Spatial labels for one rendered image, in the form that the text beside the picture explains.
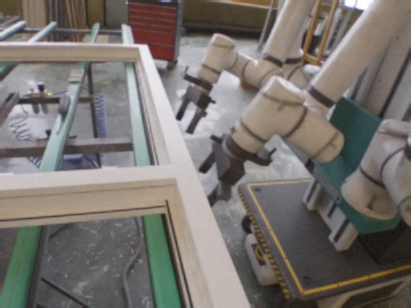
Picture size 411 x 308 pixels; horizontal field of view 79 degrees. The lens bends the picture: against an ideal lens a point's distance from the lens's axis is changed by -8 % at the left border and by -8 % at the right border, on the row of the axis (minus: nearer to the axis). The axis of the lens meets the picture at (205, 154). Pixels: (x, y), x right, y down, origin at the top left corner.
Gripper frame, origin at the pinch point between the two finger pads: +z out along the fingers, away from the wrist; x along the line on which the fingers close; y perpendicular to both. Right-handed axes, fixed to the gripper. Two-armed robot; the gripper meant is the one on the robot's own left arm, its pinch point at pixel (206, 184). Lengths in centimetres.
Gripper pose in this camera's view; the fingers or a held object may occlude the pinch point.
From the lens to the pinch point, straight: 73.4
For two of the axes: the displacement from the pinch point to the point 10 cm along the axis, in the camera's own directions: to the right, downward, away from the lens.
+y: -8.5, -3.7, -3.7
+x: 0.5, 6.5, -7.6
